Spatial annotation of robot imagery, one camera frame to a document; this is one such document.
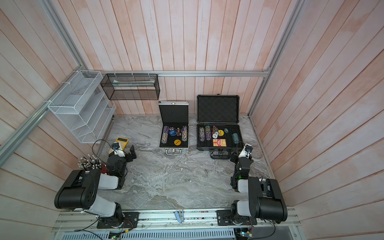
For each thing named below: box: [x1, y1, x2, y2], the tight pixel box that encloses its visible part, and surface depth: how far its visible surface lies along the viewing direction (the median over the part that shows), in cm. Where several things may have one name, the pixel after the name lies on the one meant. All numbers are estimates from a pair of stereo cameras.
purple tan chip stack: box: [161, 125, 169, 144], surface depth 106 cm
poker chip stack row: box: [199, 125, 212, 143], surface depth 106 cm
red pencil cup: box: [77, 154, 108, 174], surface depth 76 cm
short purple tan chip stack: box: [181, 125, 188, 142], surface depth 106 cm
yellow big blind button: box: [174, 139, 182, 146], surface depth 106 cm
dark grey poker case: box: [196, 94, 244, 159], surface depth 110 cm
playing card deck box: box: [212, 139, 227, 147], surface depth 103 cm
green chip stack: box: [232, 133, 239, 144], surface depth 105 cm
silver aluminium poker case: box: [158, 101, 189, 156], surface depth 105 cm
